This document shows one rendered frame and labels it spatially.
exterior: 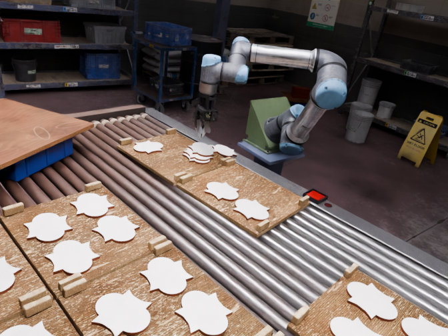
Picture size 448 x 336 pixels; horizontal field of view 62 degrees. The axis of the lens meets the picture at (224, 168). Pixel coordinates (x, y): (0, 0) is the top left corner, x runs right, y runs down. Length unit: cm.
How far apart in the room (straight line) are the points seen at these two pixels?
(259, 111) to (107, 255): 124
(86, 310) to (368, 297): 75
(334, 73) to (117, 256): 103
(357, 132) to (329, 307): 416
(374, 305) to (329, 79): 83
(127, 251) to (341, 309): 62
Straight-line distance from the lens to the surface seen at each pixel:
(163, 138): 190
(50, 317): 101
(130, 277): 108
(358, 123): 511
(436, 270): 147
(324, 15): 726
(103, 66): 583
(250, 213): 136
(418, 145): 496
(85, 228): 126
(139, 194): 146
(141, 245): 118
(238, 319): 101
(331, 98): 155
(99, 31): 569
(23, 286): 110
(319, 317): 108
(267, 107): 214
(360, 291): 119
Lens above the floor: 168
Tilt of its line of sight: 27 degrees down
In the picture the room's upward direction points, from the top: 8 degrees clockwise
